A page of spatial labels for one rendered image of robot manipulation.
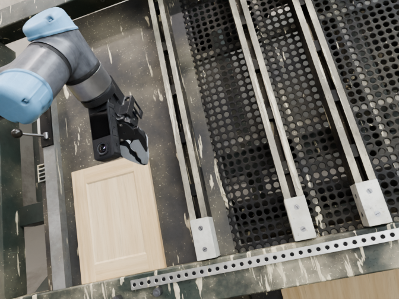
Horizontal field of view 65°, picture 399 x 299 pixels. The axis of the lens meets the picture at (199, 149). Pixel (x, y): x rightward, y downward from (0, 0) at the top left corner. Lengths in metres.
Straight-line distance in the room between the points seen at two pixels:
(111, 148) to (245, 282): 0.62
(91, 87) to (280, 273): 0.74
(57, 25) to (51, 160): 0.84
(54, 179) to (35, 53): 0.83
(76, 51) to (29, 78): 0.10
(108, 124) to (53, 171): 0.74
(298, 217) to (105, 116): 0.64
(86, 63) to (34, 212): 0.96
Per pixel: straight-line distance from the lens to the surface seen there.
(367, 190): 1.03
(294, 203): 1.00
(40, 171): 1.40
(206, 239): 1.02
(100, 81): 0.61
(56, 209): 1.30
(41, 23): 0.57
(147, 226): 1.14
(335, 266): 1.04
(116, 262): 1.19
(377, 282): 1.44
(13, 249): 1.46
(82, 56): 0.59
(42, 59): 0.53
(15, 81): 0.50
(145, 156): 0.71
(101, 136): 0.62
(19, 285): 1.47
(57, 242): 1.29
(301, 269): 1.03
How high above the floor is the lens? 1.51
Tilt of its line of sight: 17 degrees down
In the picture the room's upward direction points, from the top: 18 degrees counter-clockwise
